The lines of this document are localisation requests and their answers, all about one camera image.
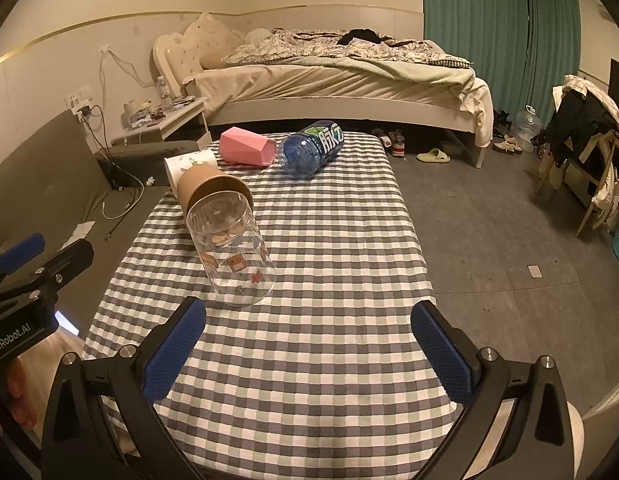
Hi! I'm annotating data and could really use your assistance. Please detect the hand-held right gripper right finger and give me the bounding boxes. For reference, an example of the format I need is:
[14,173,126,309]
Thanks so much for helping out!
[410,300,583,480]

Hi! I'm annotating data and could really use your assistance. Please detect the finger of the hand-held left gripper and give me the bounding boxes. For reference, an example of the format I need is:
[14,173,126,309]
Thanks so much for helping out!
[0,238,96,322]
[0,233,46,282]

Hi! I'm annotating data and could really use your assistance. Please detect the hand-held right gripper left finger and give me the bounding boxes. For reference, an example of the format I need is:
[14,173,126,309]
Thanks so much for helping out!
[42,296,208,480]

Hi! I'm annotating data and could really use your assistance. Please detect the clear printed glass cup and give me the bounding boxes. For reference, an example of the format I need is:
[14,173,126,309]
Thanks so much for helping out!
[186,191,276,309]

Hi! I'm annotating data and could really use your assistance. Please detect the white printed paper cup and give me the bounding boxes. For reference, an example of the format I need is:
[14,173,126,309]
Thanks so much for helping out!
[164,149,219,196]

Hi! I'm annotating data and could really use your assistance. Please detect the brown paper cup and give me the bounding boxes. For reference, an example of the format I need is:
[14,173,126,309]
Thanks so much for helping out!
[176,167,255,216]

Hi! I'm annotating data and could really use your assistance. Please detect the pink faceted cup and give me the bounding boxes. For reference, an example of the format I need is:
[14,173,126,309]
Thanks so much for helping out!
[220,127,279,167]

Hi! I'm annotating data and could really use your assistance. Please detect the person's left hand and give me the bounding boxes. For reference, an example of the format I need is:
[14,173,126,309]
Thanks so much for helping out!
[4,355,44,432]

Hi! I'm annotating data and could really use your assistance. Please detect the white crumpled tissue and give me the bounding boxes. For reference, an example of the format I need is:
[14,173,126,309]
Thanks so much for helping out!
[60,221,96,249]

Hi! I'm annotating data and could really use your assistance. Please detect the grey checkered tablecloth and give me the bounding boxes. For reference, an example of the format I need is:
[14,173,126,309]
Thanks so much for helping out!
[82,130,457,480]

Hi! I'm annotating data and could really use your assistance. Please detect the white nightstand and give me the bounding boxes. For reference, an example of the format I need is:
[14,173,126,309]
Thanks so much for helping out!
[112,97,213,148]

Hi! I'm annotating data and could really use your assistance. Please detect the clear water bottle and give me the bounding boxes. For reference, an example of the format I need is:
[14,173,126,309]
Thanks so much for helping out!
[156,76,173,111]

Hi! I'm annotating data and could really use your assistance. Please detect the pair of dark shoes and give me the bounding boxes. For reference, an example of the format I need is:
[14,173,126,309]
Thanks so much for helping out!
[372,129,407,160]

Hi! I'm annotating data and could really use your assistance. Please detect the light sneakers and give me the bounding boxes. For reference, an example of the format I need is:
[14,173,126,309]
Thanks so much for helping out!
[492,135,523,156]

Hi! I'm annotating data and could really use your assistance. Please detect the wooden chair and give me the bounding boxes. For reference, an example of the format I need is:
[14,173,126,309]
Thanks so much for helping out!
[534,110,619,238]

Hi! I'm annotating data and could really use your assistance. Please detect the blue plastic bottle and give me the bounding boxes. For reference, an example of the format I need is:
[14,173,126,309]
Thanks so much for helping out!
[280,120,346,178]

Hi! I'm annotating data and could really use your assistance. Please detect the cream tufted headboard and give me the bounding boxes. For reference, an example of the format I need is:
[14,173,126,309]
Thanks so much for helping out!
[153,12,245,98]

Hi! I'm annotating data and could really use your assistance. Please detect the large clear water jug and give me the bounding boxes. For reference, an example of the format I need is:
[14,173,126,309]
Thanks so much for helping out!
[514,106,543,143]

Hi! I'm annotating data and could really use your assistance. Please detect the beige pillow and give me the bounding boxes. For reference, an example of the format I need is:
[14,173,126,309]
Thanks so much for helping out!
[200,42,241,69]

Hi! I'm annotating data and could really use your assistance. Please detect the beige bed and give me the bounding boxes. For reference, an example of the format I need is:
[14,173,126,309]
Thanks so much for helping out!
[182,27,494,168]

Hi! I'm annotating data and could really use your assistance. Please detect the pile of clothes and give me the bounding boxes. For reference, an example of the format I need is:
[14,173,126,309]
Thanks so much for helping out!
[544,74,619,166]

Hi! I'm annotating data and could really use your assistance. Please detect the pale green blanket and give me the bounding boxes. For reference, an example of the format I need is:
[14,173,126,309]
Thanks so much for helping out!
[284,54,477,102]

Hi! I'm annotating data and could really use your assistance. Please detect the floral quilt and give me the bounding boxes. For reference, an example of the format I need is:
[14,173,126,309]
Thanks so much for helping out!
[224,29,475,68]

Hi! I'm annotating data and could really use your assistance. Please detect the black garment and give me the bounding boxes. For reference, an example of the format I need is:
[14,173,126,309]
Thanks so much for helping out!
[338,28,383,46]

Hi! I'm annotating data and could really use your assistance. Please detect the green curtain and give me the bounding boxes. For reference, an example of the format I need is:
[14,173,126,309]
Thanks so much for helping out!
[422,0,583,121]

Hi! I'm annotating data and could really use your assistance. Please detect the black cable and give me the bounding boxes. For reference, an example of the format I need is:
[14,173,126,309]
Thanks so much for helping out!
[82,105,146,238]

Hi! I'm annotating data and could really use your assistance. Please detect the white wall cable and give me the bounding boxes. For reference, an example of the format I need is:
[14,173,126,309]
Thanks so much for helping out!
[98,46,156,87]

